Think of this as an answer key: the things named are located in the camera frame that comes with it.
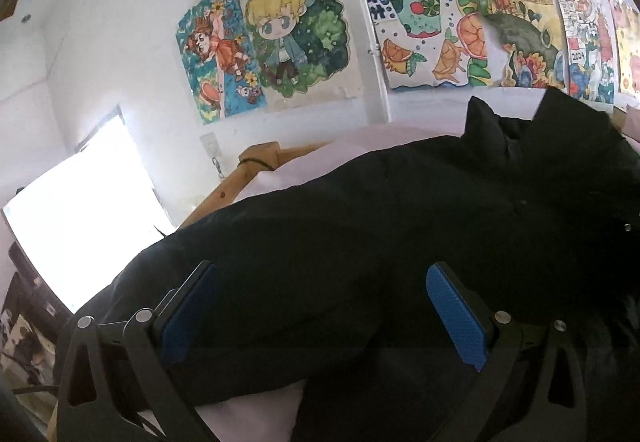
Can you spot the bright window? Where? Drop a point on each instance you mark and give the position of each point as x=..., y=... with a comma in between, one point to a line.
x=85, y=222

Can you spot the yellow pink drawing poster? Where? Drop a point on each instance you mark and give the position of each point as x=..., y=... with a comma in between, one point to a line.
x=627, y=47

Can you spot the wooden bed frame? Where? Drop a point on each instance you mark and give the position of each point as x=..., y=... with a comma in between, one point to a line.
x=220, y=194

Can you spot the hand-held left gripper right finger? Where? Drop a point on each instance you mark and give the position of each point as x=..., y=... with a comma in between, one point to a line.
x=455, y=317

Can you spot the dark cabinet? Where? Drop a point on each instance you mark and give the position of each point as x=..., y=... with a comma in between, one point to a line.
x=25, y=322

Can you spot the orange-dress girl blue poster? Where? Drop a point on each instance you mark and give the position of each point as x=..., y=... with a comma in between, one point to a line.
x=210, y=47

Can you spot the pink bed sheet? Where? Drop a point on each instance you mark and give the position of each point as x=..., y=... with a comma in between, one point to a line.
x=310, y=162

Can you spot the dark fish drawing poster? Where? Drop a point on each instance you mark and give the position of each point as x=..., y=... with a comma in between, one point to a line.
x=520, y=22

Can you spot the white wall switch with keys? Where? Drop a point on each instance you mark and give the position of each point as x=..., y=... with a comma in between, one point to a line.
x=212, y=147

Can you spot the fruit drink drawing poster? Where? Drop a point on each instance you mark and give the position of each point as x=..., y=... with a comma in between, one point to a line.
x=425, y=32

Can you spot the colourful houses drawing poster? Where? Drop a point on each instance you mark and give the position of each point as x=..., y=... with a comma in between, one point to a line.
x=585, y=37

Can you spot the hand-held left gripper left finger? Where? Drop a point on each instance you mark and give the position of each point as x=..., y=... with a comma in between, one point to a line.
x=187, y=317

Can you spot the black padded jacket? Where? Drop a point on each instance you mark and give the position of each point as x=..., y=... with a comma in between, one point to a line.
x=350, y=232

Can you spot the blond boy drawing poster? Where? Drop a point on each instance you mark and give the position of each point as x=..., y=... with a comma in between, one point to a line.
x=295, y=37

